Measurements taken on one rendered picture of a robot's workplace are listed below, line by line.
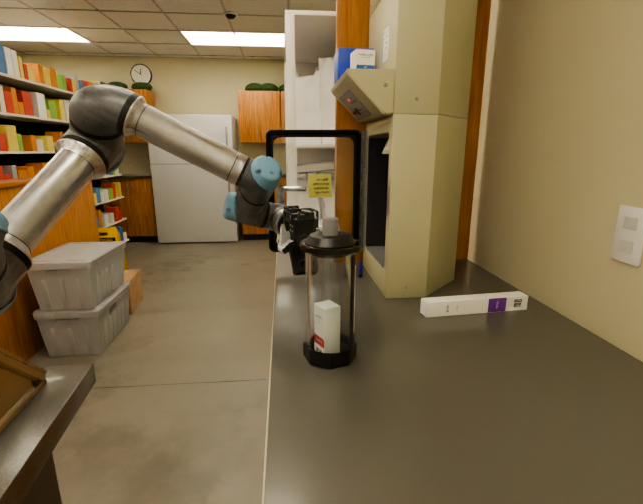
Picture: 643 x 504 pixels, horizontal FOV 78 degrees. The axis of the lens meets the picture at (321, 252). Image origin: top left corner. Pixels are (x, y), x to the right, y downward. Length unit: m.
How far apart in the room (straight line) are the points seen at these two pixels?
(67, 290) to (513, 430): 2.72
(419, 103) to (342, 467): 0.80
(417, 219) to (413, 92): 0.31
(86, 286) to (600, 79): 2.74
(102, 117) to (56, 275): 2.07
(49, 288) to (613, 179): 2.89
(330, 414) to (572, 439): 0.34
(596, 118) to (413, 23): 0.46
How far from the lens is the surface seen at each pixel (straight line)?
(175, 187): 6.08
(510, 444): 0.65
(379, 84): 1.03
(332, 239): 0.68
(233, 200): 1.05
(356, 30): 1.43
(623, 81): 1.08
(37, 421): 0.76
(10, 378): 0.78
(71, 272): 2.95
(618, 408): 0.81
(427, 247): 1.09
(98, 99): 1.02
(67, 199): 1.02
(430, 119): 1.06
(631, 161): 1.03
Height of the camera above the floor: 1.33
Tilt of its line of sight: 14 degrees down
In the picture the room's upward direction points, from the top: straight up
